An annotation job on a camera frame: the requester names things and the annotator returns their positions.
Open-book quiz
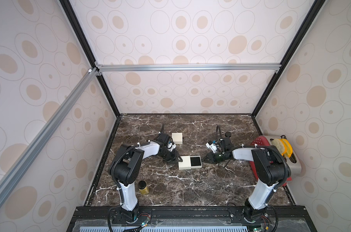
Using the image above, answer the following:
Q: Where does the cream drawer jewelry box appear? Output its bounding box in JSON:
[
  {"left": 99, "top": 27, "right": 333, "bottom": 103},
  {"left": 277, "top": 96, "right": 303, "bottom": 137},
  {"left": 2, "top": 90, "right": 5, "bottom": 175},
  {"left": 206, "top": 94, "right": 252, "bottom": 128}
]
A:
[{"left": 172, "top": 132, "right": 183, "bottom": 145}]

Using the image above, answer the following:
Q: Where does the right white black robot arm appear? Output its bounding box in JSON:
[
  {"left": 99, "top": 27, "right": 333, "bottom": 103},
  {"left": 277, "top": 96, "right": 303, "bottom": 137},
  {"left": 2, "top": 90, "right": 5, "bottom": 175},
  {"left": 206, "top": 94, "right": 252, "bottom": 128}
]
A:
[{"left": 202, "top": 125, "right": 291, "bottom": 223}]

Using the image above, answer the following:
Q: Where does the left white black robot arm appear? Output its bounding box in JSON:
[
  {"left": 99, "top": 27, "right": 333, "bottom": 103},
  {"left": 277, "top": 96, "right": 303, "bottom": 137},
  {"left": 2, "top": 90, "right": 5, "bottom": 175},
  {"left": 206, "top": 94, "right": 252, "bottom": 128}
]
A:
[{"left": 108, "top": 126, "right": 183, "bottom": 222}]

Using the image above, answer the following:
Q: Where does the brown spice bottle black cap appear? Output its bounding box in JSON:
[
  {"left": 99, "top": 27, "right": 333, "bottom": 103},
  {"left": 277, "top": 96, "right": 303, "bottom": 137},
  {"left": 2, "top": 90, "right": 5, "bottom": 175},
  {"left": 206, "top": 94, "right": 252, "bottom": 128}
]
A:
[{"left": 224, "top": 131, "right": 232, "bottom": 138}]

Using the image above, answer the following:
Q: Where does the red perforated rack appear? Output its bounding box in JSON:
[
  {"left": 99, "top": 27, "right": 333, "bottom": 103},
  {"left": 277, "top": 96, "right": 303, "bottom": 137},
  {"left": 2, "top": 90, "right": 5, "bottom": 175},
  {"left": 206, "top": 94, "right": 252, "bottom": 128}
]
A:
[{"left": 250, "top": 135, "right": 291, "bottom": 186}]

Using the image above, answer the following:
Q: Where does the yellow jar black lid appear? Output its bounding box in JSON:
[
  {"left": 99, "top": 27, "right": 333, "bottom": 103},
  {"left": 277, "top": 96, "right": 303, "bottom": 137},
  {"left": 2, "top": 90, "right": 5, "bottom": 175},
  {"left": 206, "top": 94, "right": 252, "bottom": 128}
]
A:
[{"left": 138, "top": 180, "right": 149, "bottom": 195}]

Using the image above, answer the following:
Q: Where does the pale bread slice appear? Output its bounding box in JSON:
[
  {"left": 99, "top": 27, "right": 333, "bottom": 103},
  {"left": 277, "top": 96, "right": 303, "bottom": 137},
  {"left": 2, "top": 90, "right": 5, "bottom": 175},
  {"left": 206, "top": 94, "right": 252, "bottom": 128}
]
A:
[{"left": 270, "top": 139, "right": 287, "bottom": 156}]

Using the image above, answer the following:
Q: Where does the yellow bread slice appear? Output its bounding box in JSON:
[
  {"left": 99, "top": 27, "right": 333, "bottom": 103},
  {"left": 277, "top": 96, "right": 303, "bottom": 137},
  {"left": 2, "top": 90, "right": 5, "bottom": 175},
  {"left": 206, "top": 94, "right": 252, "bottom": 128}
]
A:
[{"left": 281, "top": 138, "right": 293, "bottom": 158}]

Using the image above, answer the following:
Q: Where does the silver toaster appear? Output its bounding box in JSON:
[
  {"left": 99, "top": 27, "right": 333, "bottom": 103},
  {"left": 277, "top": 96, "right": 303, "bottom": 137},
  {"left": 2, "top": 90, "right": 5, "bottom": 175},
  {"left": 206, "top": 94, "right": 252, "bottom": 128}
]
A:
[{"left": 264, "top": 135, "right": 302, "bottom": 178}]

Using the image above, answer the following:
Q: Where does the left diagonal aluminium bar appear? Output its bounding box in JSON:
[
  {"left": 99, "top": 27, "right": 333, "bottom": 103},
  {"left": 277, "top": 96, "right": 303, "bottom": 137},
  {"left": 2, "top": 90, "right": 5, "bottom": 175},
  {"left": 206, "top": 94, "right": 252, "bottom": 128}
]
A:
[{"left": 0, "top": 67, "right": 98, "bottom": 208}]

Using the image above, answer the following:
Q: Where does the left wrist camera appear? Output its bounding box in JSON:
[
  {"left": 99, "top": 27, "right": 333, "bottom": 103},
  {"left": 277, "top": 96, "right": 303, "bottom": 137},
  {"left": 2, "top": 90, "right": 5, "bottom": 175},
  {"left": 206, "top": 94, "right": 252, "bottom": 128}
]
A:
[{"left": 167, "top": 141, "right": 176, "bottom": 152}]

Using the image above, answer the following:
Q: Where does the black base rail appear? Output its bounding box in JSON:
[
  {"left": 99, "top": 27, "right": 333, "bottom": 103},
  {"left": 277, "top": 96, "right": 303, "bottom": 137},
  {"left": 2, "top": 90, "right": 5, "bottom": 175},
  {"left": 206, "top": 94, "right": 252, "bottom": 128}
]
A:
[{"left": 67, "top": 205, "right": 316, "bottom": 232}]

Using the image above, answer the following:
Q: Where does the horizontal aluminium frame bar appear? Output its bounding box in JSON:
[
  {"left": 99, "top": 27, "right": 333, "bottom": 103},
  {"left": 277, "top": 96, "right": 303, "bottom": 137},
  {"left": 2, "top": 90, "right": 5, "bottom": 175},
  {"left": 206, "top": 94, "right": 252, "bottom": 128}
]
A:
[{"left": 98, "top": 63, "right": 282, "bottom": 72}]

